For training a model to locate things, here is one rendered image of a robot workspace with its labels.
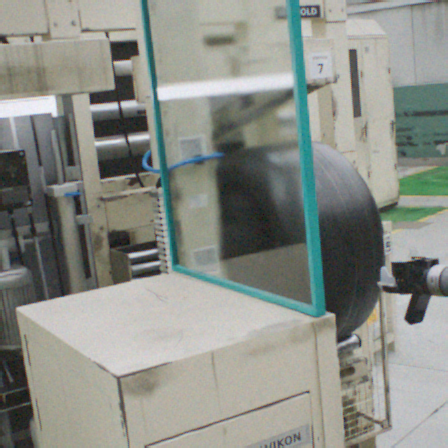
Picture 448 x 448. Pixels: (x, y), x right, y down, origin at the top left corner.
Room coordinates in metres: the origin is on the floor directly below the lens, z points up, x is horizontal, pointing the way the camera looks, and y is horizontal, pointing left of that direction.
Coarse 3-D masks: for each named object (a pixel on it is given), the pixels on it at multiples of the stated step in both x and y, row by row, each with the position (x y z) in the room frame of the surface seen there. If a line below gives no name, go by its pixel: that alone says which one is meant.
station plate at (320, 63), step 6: (312, 54) 2.57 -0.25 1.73; (318, 54) 2.58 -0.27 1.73; (324, 54) 2.60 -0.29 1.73; (330, 54) 2.61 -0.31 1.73; (312, 60) 2.57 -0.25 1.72; (318, 60) 2.58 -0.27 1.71; (324, 60) 2.60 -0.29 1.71; (330, 60) 2.61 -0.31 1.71; (312, 66) 2.57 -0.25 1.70; (318, 66) 2.58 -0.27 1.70; (324, 66) 2.59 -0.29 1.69; (330, 66) 2.61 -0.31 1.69; (312, 72) 2.57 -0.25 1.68; (318, 72) 2.58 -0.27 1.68; (324, 72) 2.59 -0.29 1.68; (330, 72) 2.61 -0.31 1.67; (312, 78) 2.57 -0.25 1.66
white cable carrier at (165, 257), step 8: (160, 192) 2.01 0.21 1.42; (152, 200) 2.04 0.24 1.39; (160, 200) 2.01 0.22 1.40; (152, 208) 2.04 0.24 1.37; (160, 208) 2.01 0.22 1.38; (160, 216) 2.01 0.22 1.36; (160, 224) 2.05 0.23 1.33; (160, 232) 2.02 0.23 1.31; (160, 240) 2.03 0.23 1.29; (160, 248) 2.04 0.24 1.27; (168, 248) 2.03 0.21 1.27; (160, 256) 2.04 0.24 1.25; (168, 256) 2.01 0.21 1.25; (168, 264) 2.01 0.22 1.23; (168, 272) 2.02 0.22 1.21
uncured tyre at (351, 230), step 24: (312, 144) 2.24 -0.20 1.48; (336, 168) 2.14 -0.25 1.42; (336, 192) 2.07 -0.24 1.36; (360, 192) 2.11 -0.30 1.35; (336, 216) 2.03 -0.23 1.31; (360, 216) 2.07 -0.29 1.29; (336, 240) 2.01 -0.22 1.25; (360, 240) 2.04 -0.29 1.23; (336, 264) 2.00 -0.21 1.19; (360, 264) 2.04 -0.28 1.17; (384, 264) 2.10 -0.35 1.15; (336, 288) 2.00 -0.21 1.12; (360, 288) 2.05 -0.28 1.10; (336, 312) 2.04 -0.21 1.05; (360, 312) 2.10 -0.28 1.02; (336, 336) 2.15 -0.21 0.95
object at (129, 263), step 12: (156, 240) 2.56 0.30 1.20; (120, 252) 2.41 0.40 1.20; (132, 252) 2.51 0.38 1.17; (144, 252) 2.40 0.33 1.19; (156, 252) 2.42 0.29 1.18; (120, 264) 2.41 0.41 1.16; (132, 264) 2.51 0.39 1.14; (144, 264) 2.39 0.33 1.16; (156, 264) 2.41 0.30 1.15; (120, 276) 2.42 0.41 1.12; (132, 276) 2.51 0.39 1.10; (144, 276) 2.40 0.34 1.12
